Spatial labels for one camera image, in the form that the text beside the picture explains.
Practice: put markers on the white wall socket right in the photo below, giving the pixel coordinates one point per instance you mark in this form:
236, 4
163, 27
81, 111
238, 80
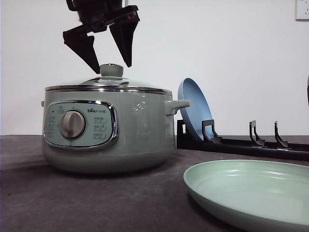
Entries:
301, 10

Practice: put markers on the green electric steamer pot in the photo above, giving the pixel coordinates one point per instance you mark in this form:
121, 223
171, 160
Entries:
109, 131

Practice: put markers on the green plate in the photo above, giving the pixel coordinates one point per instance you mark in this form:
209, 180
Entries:
258, 195

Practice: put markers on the black plate rack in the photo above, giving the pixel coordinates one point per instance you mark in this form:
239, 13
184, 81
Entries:
253, 146

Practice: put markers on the blue plate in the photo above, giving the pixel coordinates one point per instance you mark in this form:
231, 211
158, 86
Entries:
199, 109

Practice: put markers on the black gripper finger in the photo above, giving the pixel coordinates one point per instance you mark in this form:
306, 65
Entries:
80, 43
123, 33

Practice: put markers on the glass lid with green knob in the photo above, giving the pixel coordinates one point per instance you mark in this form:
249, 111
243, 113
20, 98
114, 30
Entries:
111, 80

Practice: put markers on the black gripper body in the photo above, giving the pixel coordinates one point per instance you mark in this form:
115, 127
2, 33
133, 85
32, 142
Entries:
96, 15

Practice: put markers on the grey table cloth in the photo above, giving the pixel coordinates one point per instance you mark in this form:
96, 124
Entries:
35, 197

